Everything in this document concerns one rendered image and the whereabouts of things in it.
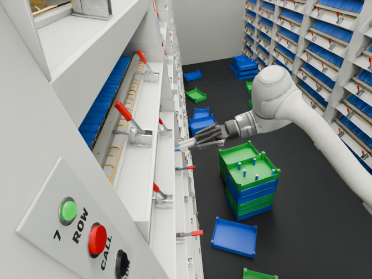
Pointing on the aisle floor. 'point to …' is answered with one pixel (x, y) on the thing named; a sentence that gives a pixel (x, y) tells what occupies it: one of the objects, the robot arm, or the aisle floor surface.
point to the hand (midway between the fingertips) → (187, 145)
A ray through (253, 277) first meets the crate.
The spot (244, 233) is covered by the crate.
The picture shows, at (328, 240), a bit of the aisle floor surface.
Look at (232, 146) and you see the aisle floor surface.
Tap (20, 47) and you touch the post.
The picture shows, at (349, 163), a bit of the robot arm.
